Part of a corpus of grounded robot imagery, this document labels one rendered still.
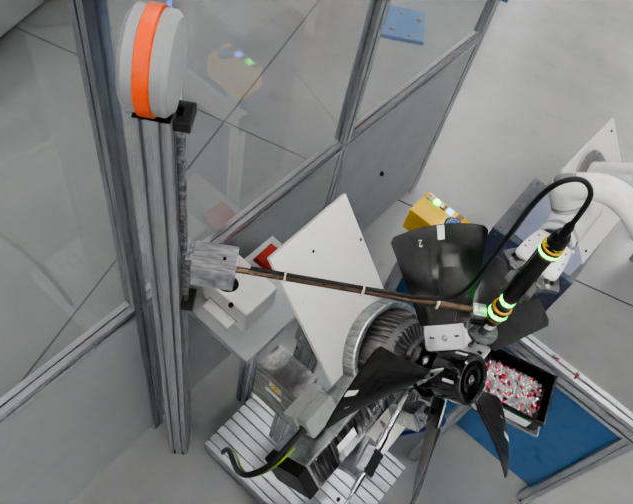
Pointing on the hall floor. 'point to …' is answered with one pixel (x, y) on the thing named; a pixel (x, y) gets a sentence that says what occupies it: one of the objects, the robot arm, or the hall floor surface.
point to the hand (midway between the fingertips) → (517, 286)
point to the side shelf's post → (246, 380)
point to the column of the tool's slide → (165, 266)
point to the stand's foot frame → (252, 440)
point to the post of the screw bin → (442, 427)
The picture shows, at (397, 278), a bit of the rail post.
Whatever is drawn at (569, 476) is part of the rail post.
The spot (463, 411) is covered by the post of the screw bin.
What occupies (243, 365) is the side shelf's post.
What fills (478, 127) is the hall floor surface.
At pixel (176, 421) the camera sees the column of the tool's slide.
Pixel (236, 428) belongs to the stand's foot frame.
